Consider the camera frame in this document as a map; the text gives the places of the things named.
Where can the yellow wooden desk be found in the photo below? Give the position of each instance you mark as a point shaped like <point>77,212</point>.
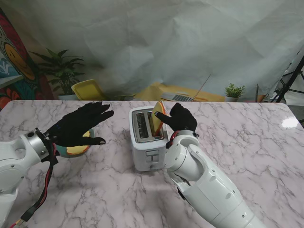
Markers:
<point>152,91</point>

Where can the white two-slot toaster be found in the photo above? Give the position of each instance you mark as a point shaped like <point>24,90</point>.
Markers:
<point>150,152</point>

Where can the open silver laptop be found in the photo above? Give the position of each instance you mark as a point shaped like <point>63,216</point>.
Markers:
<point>177,97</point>

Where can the large green potted plant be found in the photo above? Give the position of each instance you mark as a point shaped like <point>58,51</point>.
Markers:
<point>63,69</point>

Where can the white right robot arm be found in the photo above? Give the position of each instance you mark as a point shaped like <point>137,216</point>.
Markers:
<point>209,190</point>

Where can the teal round plate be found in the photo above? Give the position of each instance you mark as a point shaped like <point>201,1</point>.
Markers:
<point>62,152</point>

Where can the black tripod stand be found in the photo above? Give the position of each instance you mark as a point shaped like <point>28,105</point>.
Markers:
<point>289,80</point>

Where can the colourful smiley mural banner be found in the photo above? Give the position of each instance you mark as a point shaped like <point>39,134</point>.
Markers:
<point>14,71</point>

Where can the thin dark laptop lid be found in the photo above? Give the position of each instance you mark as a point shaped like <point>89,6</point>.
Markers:
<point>257,92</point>

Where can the white crumpled backdrop sheet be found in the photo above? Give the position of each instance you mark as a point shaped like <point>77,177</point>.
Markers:
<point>166,35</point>

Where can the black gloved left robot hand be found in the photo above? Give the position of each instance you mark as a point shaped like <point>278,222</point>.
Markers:
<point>73,129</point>

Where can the toy toast slice orange crust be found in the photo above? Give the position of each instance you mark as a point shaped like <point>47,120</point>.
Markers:
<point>77,149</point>
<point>155,123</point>

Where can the small green potted plant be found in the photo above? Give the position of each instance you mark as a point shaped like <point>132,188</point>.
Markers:
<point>234,91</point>

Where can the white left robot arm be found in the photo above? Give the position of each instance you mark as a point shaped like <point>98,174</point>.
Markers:
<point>14,164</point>

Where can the yellow plastic chair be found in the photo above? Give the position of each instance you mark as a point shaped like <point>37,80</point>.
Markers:
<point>88,91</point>

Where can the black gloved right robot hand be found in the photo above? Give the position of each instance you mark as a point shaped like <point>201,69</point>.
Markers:
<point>183,120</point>

